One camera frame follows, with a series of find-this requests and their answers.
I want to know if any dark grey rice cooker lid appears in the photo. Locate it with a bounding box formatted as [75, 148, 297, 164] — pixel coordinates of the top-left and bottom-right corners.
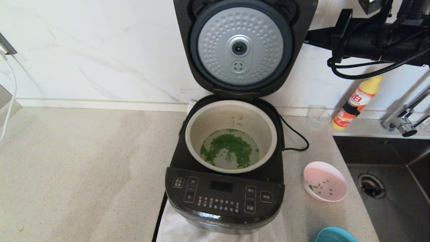
[173, 0, 319, 98]

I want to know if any pink bowl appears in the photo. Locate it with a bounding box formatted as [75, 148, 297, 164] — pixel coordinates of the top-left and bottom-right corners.
[303, 161, 348, 202]

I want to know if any blue bowl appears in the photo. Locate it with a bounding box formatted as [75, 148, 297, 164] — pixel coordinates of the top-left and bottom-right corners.
[316, 227, 359, 242]

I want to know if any beige inner pot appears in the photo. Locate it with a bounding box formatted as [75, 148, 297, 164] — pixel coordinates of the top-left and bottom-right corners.
[185, 100, 278, 174]

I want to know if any dark grey rice cooker body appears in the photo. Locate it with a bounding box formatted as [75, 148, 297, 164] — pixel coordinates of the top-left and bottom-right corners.
[165, 96, 286, 235]

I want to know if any yellow orange detergent bottle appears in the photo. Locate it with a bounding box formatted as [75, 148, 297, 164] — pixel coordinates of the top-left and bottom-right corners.
[332, 75, 383, 131]

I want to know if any clear plastic cup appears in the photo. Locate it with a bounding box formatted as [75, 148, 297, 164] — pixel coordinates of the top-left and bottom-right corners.
[307, 106, 333, 131]

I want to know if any chrome faucet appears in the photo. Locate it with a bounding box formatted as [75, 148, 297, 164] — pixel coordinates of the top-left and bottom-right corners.
[381, 84, 430, 137]

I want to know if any metal sink drain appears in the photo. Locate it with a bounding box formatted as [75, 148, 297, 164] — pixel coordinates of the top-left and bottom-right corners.
[358, 173, 386, 199]

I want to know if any stainless steel sink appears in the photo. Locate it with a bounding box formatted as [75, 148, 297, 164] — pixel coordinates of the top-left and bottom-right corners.
[333, 135, 430, 242]

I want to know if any white cloth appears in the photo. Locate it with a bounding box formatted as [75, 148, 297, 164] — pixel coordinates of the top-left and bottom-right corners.
[156, 100, 289, 242]

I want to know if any grey flat panel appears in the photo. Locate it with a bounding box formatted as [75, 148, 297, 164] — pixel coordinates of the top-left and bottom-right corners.
[0, 83, 23, 130]

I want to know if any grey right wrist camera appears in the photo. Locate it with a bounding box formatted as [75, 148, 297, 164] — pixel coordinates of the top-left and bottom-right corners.
[358, 0, 385, 14]

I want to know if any black power cord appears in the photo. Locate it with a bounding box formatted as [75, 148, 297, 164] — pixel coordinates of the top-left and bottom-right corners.
[279, 114, 309, 151]

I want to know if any white wall cable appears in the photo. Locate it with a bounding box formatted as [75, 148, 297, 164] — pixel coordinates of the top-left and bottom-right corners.
[0, 50, 18, 142]

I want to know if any dark wall socket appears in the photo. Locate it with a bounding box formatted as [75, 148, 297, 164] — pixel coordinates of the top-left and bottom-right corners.
[0, 31, 19, 56]

